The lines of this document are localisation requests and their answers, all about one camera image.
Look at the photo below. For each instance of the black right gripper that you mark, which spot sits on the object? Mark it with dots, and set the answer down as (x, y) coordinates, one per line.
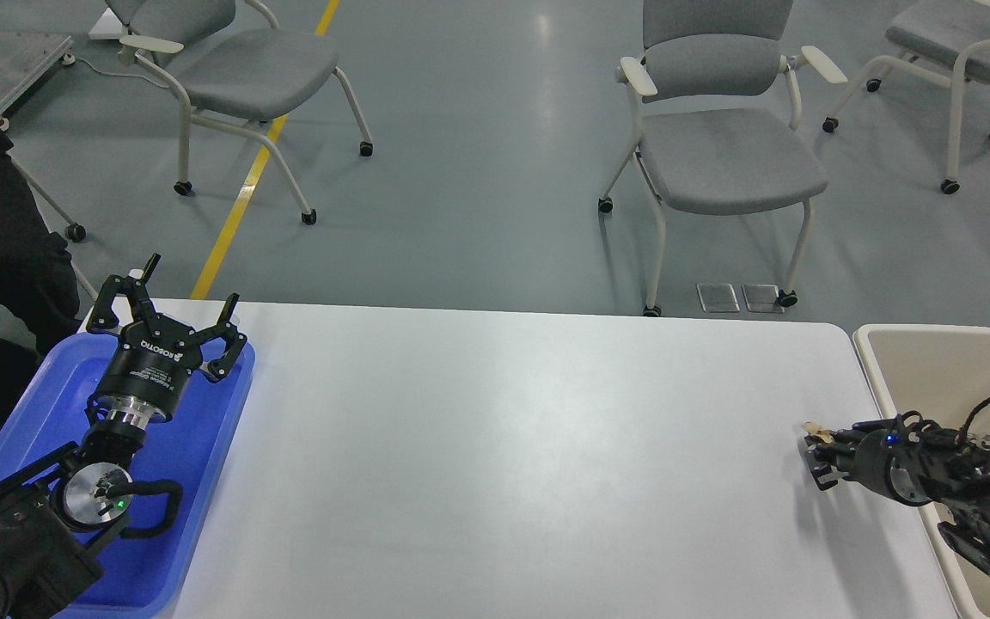
(878, 460)

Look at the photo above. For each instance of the blue plastic tray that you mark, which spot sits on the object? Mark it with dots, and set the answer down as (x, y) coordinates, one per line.
(117, 481)

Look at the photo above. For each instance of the brown paper ball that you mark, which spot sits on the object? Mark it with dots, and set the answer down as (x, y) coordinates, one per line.
(816, 434)

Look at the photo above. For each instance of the grey chair right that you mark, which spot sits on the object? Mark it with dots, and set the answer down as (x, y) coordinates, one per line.
(946, 43)

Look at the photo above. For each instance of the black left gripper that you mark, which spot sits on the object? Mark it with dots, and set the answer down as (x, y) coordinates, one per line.
(148, 368)

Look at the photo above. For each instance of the grey chair centre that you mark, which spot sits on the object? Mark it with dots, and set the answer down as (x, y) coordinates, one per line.
(727, 161)

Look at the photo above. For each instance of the metal floor plate left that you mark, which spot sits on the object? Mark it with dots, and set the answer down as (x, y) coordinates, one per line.
(718, 298)

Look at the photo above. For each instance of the metal floor plate right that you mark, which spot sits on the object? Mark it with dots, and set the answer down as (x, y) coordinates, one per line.
(762, 299)

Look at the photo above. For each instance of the metal platform with cable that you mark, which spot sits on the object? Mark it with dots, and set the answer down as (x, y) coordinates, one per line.
(25, 59)

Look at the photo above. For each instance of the beige plastic bin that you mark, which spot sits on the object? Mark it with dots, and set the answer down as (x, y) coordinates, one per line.
(943, 372)

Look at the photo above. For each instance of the metal floor plate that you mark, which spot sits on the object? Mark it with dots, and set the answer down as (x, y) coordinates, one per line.
(718, 298)
(762, 299)

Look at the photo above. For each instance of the grey chair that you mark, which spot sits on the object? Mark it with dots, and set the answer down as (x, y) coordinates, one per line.
(946, 43)
(727, 161)
(255, 75)

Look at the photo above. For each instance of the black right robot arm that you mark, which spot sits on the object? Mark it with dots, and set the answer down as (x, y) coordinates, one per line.
(914, 461)

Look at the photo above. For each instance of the grey chair left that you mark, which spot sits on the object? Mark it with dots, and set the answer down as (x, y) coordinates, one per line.
(255, 75)

